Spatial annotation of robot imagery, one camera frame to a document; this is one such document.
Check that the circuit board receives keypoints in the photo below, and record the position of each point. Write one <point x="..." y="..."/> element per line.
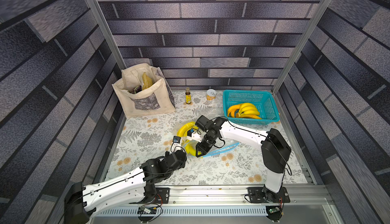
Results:
<point x="145" y="210"/>
<point x="273" y="210"/>

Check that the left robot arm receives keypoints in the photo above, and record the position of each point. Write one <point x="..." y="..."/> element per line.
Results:
<point x="84" y="202"/>

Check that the yellow item in tote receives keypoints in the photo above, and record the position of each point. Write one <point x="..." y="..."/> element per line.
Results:
<point x="147" y="81"/>

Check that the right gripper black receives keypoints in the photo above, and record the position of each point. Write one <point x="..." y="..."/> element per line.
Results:
<point x="203" y="145"/>

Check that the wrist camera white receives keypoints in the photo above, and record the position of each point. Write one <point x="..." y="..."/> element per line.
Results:
<point x="194" y="135"/>
<point x="176" y="144"/>

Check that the banana bunch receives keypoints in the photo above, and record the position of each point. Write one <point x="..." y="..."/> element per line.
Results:
<point x="182" y="133"/>
<point x="248" y="109"/>

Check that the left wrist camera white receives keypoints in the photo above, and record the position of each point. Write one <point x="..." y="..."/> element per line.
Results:
<point x="176" y="144"/>

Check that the right circuit board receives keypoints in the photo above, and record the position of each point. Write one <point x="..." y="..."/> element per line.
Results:
<point x="273" y="210"/>

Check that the beige canvas tote bag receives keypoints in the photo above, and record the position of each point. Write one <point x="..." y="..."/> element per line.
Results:
<point x="135" y="102"/>

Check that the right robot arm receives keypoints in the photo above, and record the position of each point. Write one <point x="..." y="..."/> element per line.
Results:
<point x="274" y="148"/>

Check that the teal plastic basket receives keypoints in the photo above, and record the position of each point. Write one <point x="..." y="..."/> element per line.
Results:
<point x="263" y="101"/>

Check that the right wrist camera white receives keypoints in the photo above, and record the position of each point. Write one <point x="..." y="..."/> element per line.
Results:
<point x="194" y="135"/>

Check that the small yellow tin can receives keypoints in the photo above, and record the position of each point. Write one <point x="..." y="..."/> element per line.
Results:
<point x="210" y="94"/>

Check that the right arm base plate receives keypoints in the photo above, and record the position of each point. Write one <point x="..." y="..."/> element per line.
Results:
<point x="263" y="195"/>

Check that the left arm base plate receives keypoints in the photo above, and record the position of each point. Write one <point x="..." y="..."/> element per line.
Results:
<point x="162" y="196"/>

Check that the clear zip-top bag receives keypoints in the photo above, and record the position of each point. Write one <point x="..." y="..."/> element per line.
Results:
<point x="222" y="146"/>
<point x="201" y="138"/>

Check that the single orange banana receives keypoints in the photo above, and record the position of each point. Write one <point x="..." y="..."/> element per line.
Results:
<point x="231" y="112"/>

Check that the small brown sauce bottle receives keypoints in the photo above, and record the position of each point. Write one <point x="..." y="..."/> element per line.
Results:
<point x="188" y="97"/>

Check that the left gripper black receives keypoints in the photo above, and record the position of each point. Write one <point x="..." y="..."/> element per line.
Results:
<point x="183" y="165"/>

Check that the left circuit board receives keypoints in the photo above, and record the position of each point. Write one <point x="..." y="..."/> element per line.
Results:
<point x="145" y="210"/>

